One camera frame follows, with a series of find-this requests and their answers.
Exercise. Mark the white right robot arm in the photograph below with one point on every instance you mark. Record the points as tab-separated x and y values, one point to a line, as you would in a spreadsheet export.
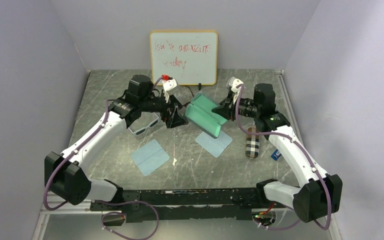
318	193

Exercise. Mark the brown tortoise sunglasses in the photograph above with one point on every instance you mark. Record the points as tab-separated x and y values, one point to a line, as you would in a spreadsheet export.
189	95

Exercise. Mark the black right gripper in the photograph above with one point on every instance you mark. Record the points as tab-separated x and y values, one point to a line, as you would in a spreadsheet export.
229	111

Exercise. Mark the light blue cloth right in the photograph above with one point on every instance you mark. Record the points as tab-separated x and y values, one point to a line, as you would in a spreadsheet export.
214	146

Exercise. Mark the small blue card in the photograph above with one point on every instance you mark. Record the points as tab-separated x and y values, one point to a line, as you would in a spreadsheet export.
276	155

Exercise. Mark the yellow framed whiteboard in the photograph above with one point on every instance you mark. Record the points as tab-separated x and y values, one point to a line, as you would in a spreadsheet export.
190	57

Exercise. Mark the white frame sunglasses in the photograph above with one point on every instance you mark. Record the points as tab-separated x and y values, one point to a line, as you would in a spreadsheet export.
140	127

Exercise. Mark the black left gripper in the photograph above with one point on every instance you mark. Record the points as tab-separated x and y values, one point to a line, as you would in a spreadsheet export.
174	119

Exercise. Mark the light blue cloth left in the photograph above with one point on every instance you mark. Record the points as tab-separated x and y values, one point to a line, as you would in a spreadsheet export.
149	157

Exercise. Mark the light blue cloth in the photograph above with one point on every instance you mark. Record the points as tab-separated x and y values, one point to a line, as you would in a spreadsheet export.
149	157
214	146

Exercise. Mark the blue glasses case green lining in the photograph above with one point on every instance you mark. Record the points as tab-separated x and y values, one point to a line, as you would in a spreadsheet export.
199	112

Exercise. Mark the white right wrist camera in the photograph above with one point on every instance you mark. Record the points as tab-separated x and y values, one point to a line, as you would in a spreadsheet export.
235	84

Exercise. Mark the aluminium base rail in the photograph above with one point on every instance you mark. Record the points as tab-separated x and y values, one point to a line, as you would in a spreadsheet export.
317	195

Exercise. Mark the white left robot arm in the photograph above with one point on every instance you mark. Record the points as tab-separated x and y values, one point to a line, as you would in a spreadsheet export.
65	179

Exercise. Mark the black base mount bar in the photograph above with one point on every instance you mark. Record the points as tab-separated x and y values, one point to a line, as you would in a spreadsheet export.
240	203

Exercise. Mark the plaid glasses case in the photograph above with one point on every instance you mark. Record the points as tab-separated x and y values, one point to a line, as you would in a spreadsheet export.
252	146

